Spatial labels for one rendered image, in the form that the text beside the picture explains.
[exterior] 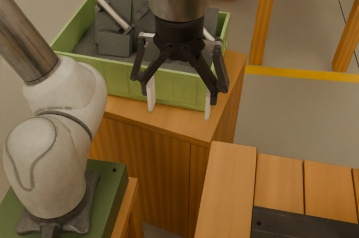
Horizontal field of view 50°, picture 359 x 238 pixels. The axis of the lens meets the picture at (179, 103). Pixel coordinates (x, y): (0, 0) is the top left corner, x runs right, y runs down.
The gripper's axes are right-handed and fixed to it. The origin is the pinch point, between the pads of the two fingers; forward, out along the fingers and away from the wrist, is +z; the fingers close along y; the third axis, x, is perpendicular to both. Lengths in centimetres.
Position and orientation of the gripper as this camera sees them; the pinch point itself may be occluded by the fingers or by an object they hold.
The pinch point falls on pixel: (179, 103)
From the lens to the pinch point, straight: 72.3
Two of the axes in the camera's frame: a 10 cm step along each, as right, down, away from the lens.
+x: -2.0, 7.0, -6.8
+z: 0.0, 7.0, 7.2
